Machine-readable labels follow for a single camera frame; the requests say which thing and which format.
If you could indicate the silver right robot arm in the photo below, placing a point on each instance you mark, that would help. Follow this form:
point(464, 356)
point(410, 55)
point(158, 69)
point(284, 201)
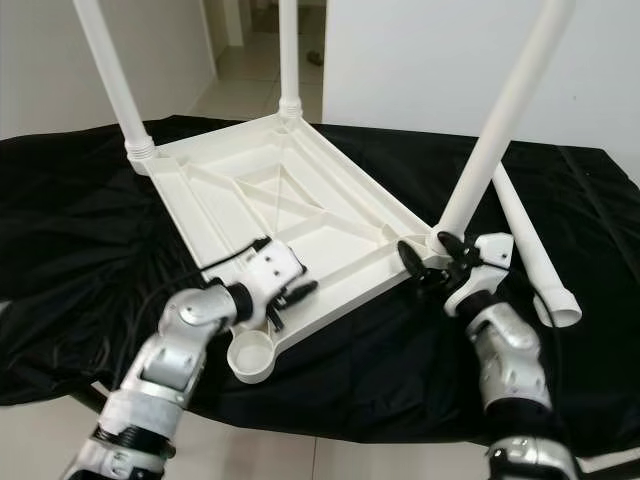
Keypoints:
point(510, 360)

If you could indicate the small dark floor object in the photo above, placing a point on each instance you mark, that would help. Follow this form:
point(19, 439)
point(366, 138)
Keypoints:
point(315, 58)

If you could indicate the black table cloth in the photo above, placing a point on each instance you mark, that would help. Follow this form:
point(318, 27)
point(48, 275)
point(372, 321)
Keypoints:
point(60, 250)

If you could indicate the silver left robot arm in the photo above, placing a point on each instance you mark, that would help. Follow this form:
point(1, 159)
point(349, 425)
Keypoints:
point(185, 350)

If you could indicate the white plastic children table top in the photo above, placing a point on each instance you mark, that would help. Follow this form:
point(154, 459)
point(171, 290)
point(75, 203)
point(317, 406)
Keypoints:
point(270, 200)

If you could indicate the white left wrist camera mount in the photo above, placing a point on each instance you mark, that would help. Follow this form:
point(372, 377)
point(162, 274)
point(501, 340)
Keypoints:
point(275, 265)

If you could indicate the white door frame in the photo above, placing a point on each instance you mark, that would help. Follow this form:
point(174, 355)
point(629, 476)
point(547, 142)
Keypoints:
point(225, 20)

